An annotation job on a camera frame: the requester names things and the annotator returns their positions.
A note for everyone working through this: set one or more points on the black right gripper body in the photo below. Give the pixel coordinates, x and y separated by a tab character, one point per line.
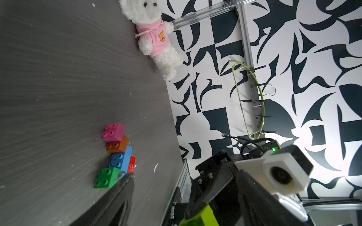
216	186

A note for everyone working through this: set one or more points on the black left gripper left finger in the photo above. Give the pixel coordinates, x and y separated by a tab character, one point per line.
112	209

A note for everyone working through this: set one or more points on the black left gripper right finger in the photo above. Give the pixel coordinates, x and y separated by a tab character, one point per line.
259	207

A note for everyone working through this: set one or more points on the blue long lego brick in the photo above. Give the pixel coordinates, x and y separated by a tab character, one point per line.
121	160

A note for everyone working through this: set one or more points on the red lego brick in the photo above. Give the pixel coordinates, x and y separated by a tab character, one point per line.
131	164

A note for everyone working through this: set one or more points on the orange lego brick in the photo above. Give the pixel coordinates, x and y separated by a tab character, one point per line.
118	147

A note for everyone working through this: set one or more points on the pink lego brick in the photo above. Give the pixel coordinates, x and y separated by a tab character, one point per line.
113	133

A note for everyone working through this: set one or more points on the lime green lego brick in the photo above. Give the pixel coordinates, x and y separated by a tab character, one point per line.
204	218

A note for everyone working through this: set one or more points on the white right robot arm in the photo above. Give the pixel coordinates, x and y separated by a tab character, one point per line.
295	206

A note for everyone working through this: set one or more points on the green clothes hanger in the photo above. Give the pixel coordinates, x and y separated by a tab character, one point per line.
244	101

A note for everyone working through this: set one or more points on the white teddy bear pink shirt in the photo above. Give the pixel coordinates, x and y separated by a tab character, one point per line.
152	33

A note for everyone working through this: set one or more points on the aluminium front rail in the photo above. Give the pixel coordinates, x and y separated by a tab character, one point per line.
179	200

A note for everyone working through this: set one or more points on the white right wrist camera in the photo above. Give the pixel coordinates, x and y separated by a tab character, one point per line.
285	171

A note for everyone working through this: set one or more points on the black wall hook rack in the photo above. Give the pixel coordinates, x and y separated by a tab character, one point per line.
258	102

